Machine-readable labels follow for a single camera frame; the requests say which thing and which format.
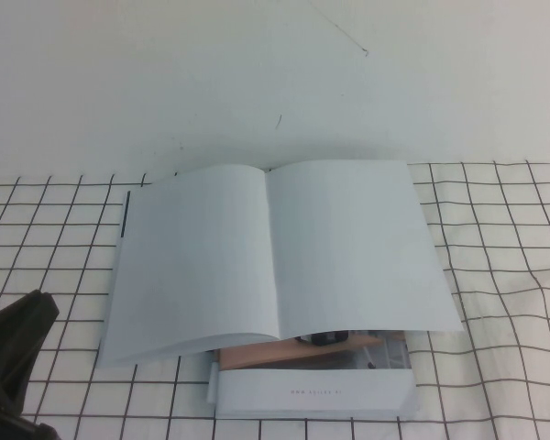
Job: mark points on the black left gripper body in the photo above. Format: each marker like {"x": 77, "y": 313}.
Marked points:
{"x": 0, "y": 412}

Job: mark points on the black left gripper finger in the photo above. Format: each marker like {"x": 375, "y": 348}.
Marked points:
{"x": 9, "y": 309}
{"x": 18, "y": 344}

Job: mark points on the closed white brochure with shelf photo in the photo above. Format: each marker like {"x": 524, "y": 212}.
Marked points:
{"x": 311, "y": 389}

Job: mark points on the white tablecloth with black grid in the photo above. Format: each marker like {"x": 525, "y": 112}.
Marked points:
{"x": 499, "y": 344}

